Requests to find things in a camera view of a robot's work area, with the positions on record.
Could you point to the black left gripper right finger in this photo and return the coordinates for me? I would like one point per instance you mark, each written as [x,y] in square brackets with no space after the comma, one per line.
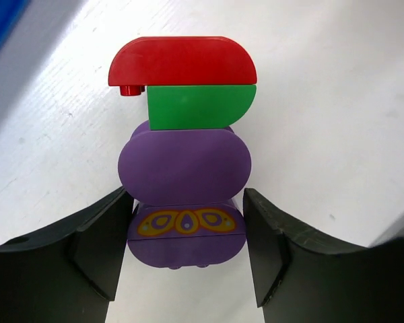
[301,274]

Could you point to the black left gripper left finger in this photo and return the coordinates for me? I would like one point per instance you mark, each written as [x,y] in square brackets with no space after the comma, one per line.
[69,270]

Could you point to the aluminium frame rail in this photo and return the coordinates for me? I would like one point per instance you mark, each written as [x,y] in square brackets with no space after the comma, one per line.
[395,230]

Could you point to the purple round lego piece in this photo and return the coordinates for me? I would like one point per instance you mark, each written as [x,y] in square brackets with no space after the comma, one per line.
[184,182]

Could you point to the red green curved lego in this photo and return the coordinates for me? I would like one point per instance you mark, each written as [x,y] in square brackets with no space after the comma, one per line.
[191,82]

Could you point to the blue plastic sorting tray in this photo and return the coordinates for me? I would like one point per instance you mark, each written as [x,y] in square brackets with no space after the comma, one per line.
[10,14]

